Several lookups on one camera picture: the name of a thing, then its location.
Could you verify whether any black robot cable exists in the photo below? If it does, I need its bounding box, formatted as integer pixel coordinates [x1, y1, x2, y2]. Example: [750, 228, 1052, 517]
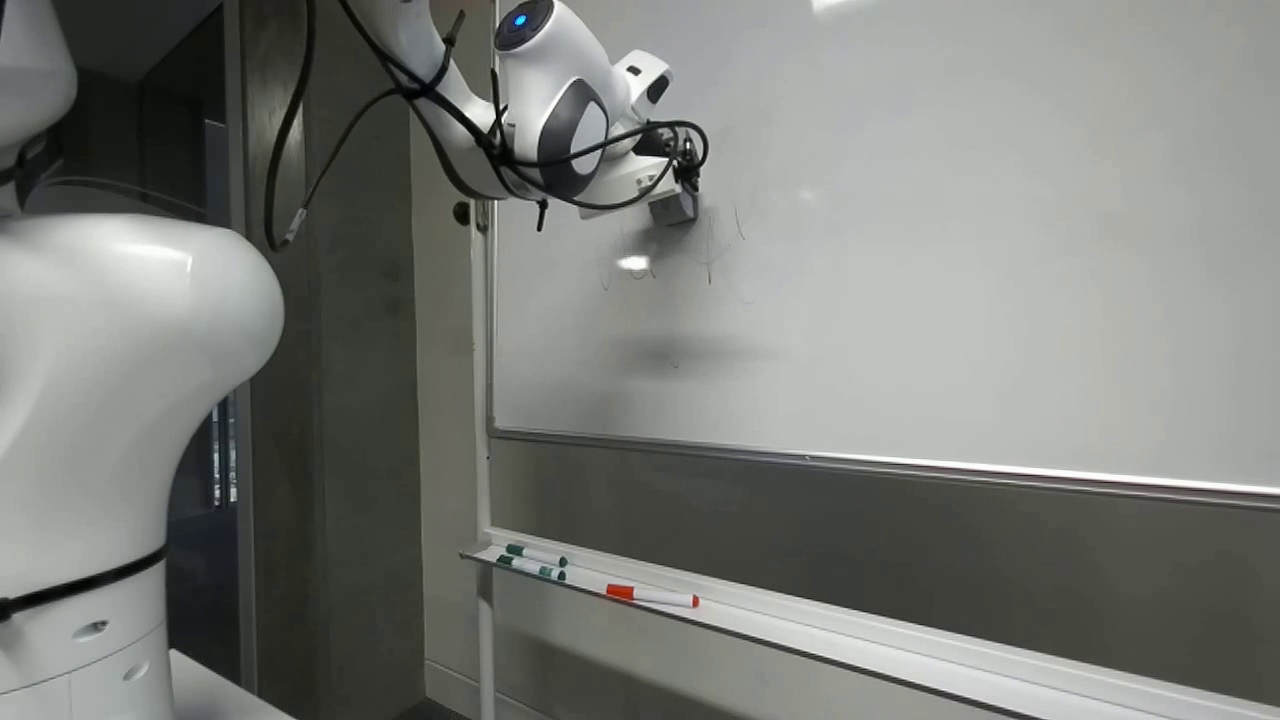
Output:
[262, 0, 718, 260]

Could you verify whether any red capped marker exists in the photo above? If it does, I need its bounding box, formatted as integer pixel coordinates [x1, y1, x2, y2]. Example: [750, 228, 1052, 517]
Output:
[605, 582, 709, 618]

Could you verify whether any large whiteboard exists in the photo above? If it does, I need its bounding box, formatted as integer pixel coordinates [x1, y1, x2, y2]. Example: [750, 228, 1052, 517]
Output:
[486, 0, 1280, 520]

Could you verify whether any white whiteboard pen tray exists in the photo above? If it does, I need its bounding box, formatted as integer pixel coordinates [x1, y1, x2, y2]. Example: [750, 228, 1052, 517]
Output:
[455, 524, 1280, 720]

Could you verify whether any white whiteboard stand frame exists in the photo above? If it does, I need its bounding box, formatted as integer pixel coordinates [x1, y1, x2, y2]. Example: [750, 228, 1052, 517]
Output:
[460, 198, 506, 720]

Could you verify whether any green capped marker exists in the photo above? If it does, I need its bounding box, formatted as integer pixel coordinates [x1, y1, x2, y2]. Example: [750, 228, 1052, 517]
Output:
[490, 553, 578, 589]
[500, 536, 578, 570]

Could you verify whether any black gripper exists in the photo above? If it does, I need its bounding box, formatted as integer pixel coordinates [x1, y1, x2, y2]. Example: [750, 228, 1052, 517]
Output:
[636, 121, 709, 183]

